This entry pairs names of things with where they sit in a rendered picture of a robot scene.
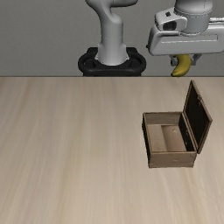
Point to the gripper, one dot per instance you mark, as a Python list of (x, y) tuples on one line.
[(186, 43)]

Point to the yellow banana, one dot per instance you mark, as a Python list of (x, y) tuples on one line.
[(183, 65)]

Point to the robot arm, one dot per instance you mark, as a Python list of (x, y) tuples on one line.
[(111, 35)]

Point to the brown wooden box lid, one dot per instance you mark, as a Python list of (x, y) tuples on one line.
[(198, 116)]

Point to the brown wooden box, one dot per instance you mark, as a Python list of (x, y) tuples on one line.
[(172, 159)]

